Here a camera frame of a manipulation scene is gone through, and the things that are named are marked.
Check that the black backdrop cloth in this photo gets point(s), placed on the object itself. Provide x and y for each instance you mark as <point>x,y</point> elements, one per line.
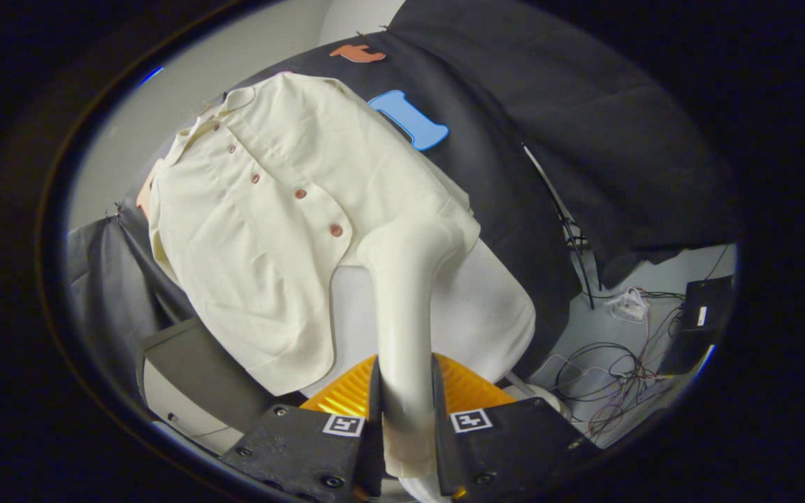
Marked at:
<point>514,175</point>

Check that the white power adapter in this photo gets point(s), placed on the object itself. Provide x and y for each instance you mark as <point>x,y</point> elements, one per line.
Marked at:
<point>628,306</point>

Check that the cream button-up shirt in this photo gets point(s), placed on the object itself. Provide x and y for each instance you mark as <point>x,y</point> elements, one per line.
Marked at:
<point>263,265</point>

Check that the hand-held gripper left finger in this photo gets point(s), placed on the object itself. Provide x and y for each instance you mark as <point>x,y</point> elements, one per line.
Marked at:
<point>376,447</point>

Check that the white stand base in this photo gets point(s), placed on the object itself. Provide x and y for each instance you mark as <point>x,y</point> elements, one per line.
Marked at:
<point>546,398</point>

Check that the white ironing board pad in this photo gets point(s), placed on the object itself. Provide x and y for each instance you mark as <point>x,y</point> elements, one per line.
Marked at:
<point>479,314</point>

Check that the thin black stand pole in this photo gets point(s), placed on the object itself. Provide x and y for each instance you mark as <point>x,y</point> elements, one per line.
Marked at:
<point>569,234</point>

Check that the grey cabinet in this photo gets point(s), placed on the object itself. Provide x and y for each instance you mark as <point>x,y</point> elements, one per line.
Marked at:
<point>200,363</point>

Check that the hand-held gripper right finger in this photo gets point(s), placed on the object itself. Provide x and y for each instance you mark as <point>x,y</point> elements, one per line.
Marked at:
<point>440,447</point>

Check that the black device box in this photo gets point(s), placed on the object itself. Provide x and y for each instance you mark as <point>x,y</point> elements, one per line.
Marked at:
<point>713,300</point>

